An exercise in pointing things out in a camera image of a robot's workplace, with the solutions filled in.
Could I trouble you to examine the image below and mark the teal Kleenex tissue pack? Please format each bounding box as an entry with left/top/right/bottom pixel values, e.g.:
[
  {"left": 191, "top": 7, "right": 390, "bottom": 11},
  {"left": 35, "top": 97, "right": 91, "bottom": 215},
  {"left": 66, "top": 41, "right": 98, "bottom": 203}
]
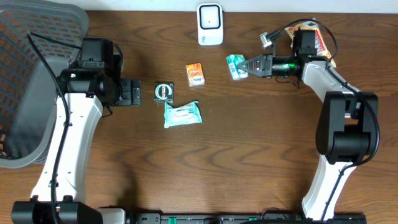
[{"left": 226, "top": 54, "right": 249, "bottom": 80}]

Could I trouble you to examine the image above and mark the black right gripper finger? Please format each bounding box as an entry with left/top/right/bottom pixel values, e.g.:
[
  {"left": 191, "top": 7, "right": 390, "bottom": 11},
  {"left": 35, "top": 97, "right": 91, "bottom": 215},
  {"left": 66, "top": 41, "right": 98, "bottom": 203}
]
[
  {"left": 238, "top": 54, "right": 262, "bottom": 66},
  {"left": 239, "top": 66, "right": 262, "bottom": 77}
]

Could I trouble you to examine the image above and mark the orange Kleenex tissue pack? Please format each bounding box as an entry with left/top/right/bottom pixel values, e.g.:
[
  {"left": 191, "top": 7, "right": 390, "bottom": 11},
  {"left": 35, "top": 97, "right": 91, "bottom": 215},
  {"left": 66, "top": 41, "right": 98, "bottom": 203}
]
[{"left": 185, "top": 63, "right": 205, "bottom": 87}]

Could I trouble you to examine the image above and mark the grey plastic mesh basket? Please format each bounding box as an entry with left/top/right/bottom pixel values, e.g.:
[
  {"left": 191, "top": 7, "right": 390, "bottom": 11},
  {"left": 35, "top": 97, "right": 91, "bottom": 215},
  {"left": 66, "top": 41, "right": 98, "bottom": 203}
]
[{"left": 1, "top": 1, "right": 90, "bottom": 169}]

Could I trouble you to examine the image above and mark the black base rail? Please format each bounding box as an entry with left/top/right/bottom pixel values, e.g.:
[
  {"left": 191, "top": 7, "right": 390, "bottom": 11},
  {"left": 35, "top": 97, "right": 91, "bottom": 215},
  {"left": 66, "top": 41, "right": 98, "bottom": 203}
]
[{"left": 131, "top": 211, "right": 368, "bottom": 224}]

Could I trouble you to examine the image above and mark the cream snack bag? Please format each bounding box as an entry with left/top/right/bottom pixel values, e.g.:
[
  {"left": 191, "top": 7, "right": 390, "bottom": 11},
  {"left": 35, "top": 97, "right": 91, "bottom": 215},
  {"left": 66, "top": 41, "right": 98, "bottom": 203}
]
[{"left": 284, "top": 21, "right": 336, "bottom": 68}]

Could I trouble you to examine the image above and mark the mint green wipes pack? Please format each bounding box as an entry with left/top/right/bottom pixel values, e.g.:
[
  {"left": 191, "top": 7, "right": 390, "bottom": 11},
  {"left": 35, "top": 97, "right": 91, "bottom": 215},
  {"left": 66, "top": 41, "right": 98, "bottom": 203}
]
[{"left": 164, "top": 101, "right": 203, "bottom": 129}]

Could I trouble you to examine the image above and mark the white barcode scanner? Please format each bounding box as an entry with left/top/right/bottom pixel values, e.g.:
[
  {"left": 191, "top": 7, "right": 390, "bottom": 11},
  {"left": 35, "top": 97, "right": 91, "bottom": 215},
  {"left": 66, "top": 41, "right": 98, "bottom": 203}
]
[{"left": 197, "top": 3, "right": 224, "bottom": 45}]

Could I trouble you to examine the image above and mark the green Zam-Buk tin box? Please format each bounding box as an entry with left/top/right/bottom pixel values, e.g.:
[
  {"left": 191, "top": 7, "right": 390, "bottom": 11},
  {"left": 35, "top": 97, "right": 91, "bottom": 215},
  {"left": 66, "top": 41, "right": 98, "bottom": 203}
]
[{"left": 154, "top": 83, "right": 174, "bottom": 103}]

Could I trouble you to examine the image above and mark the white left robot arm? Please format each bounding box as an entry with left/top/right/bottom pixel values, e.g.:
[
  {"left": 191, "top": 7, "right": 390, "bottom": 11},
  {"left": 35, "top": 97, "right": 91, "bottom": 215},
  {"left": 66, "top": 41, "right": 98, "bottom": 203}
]
[{"left": 11, "top": 37, "right": 141, "bottom": 223}]

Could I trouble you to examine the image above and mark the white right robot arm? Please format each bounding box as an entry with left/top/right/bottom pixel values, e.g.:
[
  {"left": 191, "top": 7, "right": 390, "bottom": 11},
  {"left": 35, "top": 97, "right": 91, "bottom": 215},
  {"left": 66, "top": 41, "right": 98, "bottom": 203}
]
[{"left": 238, "top": 29, "right": 381, "bottom": 222}]

